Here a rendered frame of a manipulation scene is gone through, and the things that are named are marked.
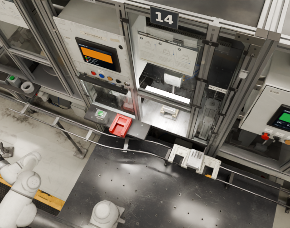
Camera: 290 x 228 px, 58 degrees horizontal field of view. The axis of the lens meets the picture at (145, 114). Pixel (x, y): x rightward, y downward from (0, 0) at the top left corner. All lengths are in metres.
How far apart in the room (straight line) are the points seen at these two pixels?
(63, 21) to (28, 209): 1.01
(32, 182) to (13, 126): 2.05
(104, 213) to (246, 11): 1.44
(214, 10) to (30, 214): 1.36
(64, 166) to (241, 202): 1.86
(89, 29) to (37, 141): 2.12
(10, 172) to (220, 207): 1.56
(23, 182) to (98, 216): 0.57
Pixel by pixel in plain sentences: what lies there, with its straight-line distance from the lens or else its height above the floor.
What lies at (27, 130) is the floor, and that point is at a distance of 3.44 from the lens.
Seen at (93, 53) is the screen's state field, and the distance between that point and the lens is 1.53.
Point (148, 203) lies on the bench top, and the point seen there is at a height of 0.68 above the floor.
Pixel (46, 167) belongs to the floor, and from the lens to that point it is 3.16.
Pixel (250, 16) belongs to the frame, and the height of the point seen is 2.01.
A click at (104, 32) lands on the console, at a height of 1.83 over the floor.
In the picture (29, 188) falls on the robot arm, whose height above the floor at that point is 1.41.
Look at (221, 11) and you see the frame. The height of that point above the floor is 2.01.
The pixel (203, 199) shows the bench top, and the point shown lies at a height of 0.68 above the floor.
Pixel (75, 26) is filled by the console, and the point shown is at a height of 1.82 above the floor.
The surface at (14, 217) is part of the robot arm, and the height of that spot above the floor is 1.38.
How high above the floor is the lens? 2.78
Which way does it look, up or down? 62 degrees down
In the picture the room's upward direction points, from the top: 7 degrees counter-clockwise
